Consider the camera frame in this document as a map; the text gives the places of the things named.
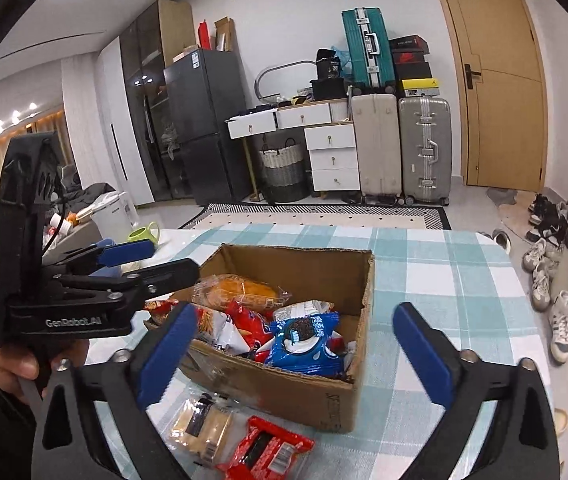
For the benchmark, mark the dark shoebox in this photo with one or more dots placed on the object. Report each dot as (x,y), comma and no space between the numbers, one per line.
(403,44)

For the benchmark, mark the person's left hand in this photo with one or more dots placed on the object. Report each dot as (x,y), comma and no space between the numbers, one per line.
(9,367)

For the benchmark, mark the wooden door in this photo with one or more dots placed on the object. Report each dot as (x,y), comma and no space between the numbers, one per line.
(493,85)

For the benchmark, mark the scattered sneakers group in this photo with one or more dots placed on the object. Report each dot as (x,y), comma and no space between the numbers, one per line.
(563,320)

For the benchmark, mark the green mug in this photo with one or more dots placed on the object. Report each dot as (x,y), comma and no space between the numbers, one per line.
(141,236)

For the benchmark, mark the teal suitcase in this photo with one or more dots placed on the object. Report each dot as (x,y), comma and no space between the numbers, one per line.
(366,50)

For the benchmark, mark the silver curved frame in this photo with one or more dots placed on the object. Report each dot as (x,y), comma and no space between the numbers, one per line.
(260,82)

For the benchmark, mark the white desk with drawers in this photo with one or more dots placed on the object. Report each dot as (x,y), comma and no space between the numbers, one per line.
(331,155)

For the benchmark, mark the orange snack packet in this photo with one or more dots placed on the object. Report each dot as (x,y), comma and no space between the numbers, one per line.
(239,292)

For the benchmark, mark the white red noodle snack bag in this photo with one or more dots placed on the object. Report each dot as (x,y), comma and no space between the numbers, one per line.
(214,330)

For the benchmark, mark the black white patterned rug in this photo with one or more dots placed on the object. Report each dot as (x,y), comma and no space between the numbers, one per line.
(314,216)

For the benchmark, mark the beige slipper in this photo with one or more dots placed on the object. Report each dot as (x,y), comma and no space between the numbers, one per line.
(561,422)

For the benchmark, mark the red black snack packet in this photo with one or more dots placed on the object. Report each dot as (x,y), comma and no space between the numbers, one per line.
(274,455)

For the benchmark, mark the beige suitcase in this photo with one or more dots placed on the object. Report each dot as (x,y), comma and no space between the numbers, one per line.
(376,150)

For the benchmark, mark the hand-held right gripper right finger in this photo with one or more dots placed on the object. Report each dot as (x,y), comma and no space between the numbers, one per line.
(423,355)

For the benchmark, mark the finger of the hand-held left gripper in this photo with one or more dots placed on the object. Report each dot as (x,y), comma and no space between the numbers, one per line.
(179,272)
(129,252)

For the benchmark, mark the dark grey refrigerator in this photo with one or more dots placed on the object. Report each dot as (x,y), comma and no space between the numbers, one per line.
(204,125)

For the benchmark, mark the dark glass cabinet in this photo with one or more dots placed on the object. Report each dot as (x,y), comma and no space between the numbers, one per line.
(149,85)

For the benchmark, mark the red cone crisps bag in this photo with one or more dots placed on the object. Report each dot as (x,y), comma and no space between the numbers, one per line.
(249,322)

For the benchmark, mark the silver suitcase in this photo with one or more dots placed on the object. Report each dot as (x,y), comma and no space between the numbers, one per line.
(423,150)

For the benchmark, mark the flat black box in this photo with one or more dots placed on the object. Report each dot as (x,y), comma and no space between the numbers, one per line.
(329,90)

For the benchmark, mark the teal checked tablecloth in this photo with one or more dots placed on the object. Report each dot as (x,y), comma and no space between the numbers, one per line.
(413,270)

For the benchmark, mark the dark jacket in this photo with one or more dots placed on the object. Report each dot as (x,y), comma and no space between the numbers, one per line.
(89,195)

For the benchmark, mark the beige cracker packet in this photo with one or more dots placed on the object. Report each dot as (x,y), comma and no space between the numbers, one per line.
(204,425)

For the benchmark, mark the red box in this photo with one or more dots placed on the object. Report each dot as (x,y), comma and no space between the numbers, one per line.
(204,35)

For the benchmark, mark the small flat carton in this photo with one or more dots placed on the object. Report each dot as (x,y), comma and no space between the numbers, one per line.
(185,55)

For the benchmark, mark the yellow black shoebox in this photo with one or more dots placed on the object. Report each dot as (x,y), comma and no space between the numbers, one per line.
(418,87)

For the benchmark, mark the brown cardboard box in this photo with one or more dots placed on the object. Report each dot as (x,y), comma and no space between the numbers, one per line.
(289,400)

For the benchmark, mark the white countertop appliance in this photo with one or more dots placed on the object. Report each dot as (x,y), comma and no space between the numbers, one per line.
(114,215)

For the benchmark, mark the tall cardboard box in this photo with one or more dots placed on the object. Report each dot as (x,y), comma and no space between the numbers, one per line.
(225,35)

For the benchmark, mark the woven laundry basket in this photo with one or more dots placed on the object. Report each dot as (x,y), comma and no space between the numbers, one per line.
(284,175)

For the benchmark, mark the blue plastic bag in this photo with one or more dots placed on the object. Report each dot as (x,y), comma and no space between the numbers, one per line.
(344,60)

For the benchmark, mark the red black shoebox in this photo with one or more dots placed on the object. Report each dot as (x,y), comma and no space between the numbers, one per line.
(411,57)

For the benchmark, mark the blue cookie packet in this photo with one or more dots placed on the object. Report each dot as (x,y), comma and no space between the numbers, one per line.
(309,345)

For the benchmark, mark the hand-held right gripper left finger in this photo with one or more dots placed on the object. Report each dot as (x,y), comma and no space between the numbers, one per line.
(169,355)

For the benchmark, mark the purple white snack packet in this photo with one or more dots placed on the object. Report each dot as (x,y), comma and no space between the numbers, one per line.
(304,310)

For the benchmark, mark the black labelled box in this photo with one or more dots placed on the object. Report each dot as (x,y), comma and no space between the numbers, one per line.
(328,65)

